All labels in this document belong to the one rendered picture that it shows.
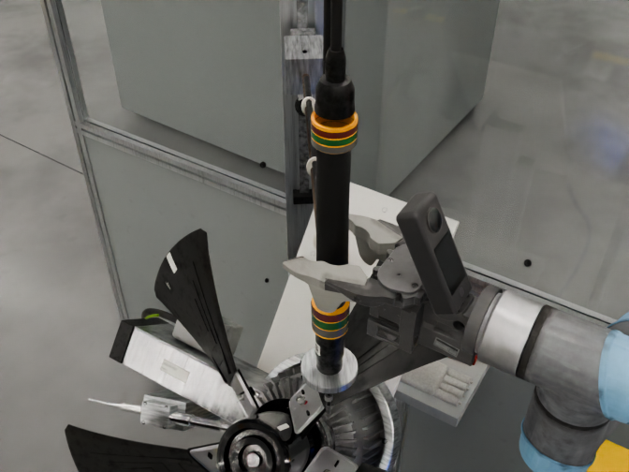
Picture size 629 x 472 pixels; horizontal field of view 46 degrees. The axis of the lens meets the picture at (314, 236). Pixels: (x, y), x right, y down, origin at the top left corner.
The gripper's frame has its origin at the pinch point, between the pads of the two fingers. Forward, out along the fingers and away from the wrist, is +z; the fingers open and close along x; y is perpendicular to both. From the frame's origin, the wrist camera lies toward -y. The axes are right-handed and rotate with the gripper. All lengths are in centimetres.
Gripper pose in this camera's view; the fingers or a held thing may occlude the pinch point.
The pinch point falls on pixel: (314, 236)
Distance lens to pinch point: 78.8
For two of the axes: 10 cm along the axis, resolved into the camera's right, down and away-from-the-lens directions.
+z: -8.5, -3.4, 4.0
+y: 0.0, 7.5, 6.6
